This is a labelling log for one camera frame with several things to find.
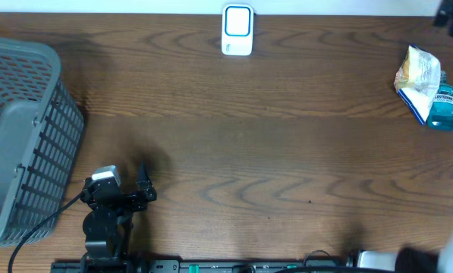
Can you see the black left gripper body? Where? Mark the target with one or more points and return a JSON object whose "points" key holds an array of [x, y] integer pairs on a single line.
{"points": [[132, 201]]}

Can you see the white yellow snack bag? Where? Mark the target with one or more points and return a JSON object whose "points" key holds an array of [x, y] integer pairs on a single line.
{"points": [[417, 82]]}

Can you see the teal mouthwash bottle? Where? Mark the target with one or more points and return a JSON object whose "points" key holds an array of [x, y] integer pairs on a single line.
{"points": [[441, 113]]}

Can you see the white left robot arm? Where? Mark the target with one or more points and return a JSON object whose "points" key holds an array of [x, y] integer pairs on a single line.
{"points": [[109, 224]]}

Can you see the white barcode scanner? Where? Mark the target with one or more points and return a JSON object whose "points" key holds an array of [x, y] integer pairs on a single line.
{"points": [[237, 30]]}

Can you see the grey plastic basket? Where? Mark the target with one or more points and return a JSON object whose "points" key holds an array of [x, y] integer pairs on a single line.
{"points": [[40, 134]]}

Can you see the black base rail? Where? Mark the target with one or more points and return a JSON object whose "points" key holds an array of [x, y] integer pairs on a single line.
{"points": [[175, 266]]}

